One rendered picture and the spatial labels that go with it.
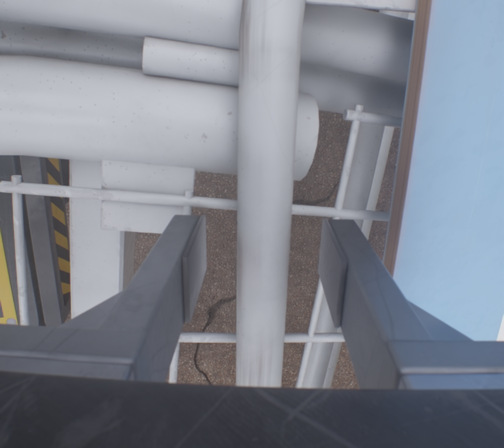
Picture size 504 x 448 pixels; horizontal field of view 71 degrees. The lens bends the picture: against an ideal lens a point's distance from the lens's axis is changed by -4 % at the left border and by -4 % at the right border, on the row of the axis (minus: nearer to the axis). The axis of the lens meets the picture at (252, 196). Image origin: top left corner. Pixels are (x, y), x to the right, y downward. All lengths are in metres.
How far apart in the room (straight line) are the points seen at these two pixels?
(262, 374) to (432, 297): 0.08
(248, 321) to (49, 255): 0.26
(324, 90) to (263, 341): 0.12
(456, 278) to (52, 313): 0.36
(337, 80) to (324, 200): 0.55
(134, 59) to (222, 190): 0.52
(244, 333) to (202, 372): 0.73
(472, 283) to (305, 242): 0.58
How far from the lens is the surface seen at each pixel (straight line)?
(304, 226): 0.74
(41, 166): 0.36
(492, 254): 0.19
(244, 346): 0.17
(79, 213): 0.22
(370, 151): 0.30
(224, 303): 0.78
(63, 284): 0.41
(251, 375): 0.18
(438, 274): 0.18
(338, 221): 0.16
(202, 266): 0.16
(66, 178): 0.57
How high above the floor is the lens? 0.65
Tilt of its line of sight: 70 degrees down
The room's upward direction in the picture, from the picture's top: 150 degrees clockwise
